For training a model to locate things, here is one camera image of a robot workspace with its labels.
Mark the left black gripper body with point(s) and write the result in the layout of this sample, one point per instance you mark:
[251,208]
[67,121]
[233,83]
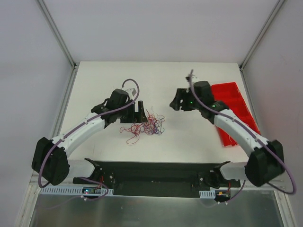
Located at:
[130,116]

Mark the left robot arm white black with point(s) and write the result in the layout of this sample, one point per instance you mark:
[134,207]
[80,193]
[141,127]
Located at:
[51,158]

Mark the right white cable duct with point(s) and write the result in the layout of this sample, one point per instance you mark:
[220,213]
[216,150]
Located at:
[207,194]

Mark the red plastic compartment bin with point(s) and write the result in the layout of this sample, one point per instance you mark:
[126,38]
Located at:
[230,94]

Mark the left white cable duct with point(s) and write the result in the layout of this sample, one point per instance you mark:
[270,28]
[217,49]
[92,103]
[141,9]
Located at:
[76,190]

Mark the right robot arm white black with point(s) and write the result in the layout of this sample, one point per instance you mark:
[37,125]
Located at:
[265,157]

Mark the white cable duct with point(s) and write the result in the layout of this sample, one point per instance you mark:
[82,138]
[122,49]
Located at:
[207,194]
[76,190]

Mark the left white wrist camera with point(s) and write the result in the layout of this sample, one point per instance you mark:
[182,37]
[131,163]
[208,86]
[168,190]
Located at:
[131,92]

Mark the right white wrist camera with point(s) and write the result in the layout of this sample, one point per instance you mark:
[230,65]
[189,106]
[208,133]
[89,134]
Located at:
[192,77]

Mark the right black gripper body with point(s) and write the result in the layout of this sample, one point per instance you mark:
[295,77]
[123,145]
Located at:
[183,100]

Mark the left aluminium frame post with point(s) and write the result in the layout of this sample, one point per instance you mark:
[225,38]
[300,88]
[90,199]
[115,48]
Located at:
[56,33]

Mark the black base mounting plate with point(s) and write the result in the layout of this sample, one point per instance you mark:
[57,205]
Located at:
[184,180]

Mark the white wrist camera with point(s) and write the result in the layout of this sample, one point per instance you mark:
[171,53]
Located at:
[131,92]
[192,77]

